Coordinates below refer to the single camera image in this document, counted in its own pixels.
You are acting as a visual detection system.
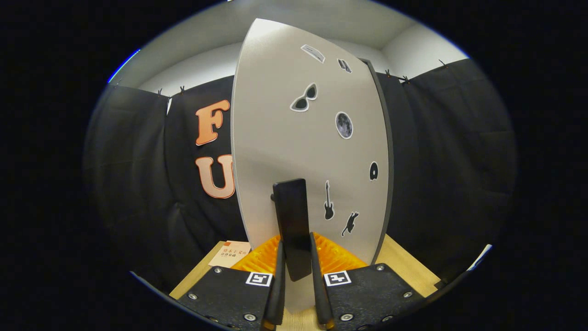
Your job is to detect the beige paperback book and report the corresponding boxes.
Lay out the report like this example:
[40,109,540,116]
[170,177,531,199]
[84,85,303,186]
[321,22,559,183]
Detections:
[208,240,252,269]

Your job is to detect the light grey shoe cabinet door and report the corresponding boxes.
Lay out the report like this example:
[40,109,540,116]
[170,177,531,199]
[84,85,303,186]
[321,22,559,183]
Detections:
[231,18,389,313]

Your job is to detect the ceiling light panel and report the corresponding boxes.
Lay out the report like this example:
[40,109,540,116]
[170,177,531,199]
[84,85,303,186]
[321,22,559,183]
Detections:
[108,48,141,84]

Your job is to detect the black backdrop cloth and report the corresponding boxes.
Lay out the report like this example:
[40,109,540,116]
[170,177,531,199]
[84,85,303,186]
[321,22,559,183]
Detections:
[83,57,517,295]

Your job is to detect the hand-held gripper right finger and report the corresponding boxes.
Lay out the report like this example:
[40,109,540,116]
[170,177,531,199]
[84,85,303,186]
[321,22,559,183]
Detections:
[310,232,426,331]

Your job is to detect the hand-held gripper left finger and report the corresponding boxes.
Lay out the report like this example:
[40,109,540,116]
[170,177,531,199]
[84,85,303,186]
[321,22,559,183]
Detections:
[176,235,286,331]

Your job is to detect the black door handle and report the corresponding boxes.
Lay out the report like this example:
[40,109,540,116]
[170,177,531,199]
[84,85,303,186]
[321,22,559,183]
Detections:
[271,178,313,282]

